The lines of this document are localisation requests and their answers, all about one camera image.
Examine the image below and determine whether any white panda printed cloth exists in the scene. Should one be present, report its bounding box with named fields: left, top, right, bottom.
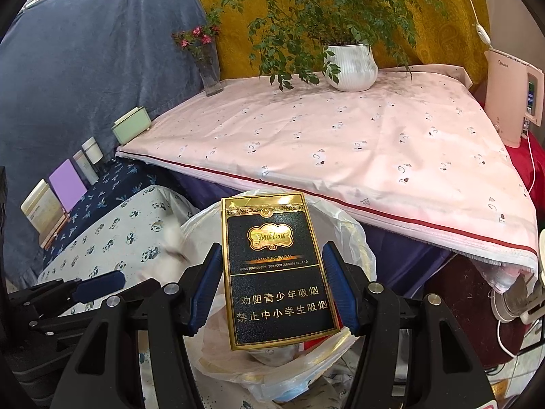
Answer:
left=36, top=185, right=201, bottom=316

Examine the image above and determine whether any white jar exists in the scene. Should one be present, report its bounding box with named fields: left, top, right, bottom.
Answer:
left=82, top=136, right=104, bottom=165

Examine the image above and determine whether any yellow patterned hanging cloth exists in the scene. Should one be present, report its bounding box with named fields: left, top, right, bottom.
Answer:
left=185, top=0, right=490, bottom=94

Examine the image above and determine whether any purple cloth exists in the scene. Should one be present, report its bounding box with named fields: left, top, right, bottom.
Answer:
left=170, top=166, right=454, bottom=299

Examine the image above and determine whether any trash bin with plastic bag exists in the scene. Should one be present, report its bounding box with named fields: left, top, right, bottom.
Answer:
left=179, top=187, right=377, bottom=405

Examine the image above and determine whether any white cable with switch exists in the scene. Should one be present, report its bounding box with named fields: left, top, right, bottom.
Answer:
left=451, top=0, right=495, bottom=49

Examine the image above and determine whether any pink printed tablecloth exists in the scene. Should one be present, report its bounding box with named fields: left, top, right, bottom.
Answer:
left=116, top=65, right=539, bottom=273

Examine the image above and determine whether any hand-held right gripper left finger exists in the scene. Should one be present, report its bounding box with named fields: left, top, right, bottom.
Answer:
left=51, top=245, right=224, bottom=409

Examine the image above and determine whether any light green box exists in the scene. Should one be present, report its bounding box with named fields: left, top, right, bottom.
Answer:
left=111, top=106, right=151, bottom=145

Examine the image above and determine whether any black gold cigarette box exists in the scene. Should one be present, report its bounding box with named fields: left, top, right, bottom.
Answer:
left=221, top=194, right=341, bottom=351

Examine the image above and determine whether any white power cord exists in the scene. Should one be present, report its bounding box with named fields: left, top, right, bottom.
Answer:
left=496, top=319, right=522, bottom=356

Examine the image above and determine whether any glass vase with pink flowers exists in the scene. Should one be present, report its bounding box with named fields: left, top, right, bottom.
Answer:
left=171, top=26, right=225, bottom=96

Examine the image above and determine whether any white cosmetic tube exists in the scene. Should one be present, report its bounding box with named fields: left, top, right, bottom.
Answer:
left=72, top=150, right=98, bottom=186

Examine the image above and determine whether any dark maroon cloth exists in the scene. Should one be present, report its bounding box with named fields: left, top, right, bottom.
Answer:
left=426, top=253, right=537, bottom=369

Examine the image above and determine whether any pink white electric kettle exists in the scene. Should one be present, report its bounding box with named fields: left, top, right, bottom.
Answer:
left=483, top=49, right=545, bottom=148

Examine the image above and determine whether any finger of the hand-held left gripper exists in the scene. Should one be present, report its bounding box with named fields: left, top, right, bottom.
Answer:
left=23, top=298, right=103, bottom=344
left=9, top=270, right=127, bottom=307

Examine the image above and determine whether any beige gold box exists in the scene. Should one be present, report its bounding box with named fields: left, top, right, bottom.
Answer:
left=20, top=179, right=64, bottom=235

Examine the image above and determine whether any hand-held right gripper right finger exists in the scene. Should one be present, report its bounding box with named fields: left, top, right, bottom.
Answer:
left=321, top=242, right=497, bottom=409

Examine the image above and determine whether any purple card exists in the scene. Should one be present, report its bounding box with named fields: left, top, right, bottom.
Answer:
left=48, top=159, right=88, bottom=213

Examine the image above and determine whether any red cloth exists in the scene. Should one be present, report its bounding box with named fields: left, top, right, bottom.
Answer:
left=507, top=140, right=545, bottom=214

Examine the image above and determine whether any navy floral cloth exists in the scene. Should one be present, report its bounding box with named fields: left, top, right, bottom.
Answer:
left=43, top=158, right=180, bottom=260

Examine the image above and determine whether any blue hanging cloth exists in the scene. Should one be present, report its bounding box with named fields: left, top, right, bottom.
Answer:
left=0, top=0, right=214, bottom=290

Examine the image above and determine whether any wooden stand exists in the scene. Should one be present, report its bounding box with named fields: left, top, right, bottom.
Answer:
left=40, top=211, right=71, bottom=250

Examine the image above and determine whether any potted plant in white pot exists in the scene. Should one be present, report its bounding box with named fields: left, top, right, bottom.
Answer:
left=206, top=0, right=448, bottom=92

